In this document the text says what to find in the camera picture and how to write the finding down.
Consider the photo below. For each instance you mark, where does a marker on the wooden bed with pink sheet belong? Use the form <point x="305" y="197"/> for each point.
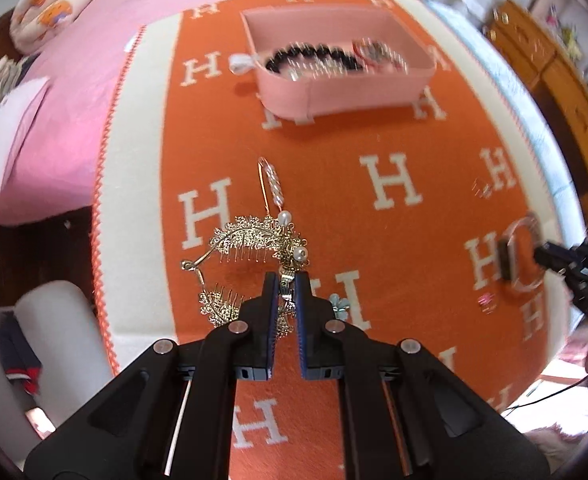
<point x="124" y="10"/>

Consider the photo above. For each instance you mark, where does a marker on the white chair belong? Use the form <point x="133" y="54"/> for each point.
<point x="59" y="330"/>

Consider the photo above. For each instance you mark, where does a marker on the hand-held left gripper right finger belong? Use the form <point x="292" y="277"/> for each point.
<point x="314" y="340"/>

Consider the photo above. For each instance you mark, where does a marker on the wooden dresser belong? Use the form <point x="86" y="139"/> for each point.
<point x="564" y="90"/>

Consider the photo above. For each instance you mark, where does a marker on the orange patterned pillow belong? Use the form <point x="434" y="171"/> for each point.
<point x="49" y="10"/>

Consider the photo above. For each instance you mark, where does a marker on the orange letter-print blanket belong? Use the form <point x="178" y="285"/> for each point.
<point x="324" y="200"/>

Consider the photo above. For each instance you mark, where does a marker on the red and blue cloth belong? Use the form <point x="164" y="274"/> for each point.
<point x="19" y="360"/>

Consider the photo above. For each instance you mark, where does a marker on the pink storage box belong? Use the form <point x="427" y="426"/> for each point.
<point x="324" y="100"/>

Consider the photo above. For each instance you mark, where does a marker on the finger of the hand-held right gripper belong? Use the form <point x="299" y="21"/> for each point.
<point x="551" y="255"/>
<point x="581" y="297"/>

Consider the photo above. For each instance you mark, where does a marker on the pearl hairpin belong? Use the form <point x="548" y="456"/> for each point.
<point x="275" y="187"/>

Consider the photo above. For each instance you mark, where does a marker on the red bangles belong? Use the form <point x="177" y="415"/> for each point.
<point x="369" y="52"/>

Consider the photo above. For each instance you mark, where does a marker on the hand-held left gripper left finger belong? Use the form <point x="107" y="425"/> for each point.
<point x="259" y="340"/>

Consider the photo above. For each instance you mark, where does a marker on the gold hair comb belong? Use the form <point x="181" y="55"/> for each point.
<point x="249" y="232"/>

